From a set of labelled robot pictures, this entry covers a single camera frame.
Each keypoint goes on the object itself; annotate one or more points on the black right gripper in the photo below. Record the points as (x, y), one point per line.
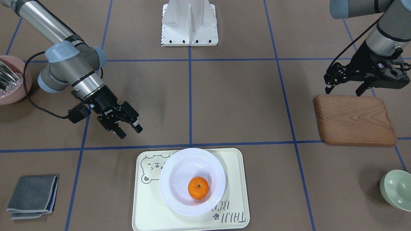
(105, 100)

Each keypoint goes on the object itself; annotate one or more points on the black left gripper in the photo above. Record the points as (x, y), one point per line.
(360, 61)

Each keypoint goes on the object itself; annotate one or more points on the white plate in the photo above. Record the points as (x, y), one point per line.
(176, 174)

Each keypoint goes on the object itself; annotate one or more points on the orange fruit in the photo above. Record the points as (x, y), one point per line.
(198, 188)

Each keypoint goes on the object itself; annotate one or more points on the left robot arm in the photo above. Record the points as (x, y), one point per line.
(391, 29)

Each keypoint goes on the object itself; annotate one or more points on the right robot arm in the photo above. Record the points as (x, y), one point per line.
(71, 62)

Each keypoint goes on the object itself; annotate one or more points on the wooden tray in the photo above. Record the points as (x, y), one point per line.
(353, 121)

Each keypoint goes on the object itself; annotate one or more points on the cream bear tray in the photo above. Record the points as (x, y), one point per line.
(150, 212)

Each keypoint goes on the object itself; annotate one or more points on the green bowl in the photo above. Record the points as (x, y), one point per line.
(395, 187)

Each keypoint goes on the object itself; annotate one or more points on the grey folded cloth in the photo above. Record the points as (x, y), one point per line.
(33, 196)

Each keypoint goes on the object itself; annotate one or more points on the pink bowl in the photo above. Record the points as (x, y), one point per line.
(17, 66)

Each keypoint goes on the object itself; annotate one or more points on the metal scoop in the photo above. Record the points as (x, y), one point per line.
(9, 81)

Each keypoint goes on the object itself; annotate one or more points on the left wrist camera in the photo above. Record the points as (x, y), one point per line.
(398, 68)

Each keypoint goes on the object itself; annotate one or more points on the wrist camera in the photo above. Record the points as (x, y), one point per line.
(78, 113)
(398, 68)

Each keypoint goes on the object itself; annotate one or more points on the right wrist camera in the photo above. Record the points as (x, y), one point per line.
(78, 113)

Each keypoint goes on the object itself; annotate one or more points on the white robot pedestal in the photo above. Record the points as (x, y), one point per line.
(189, 23)

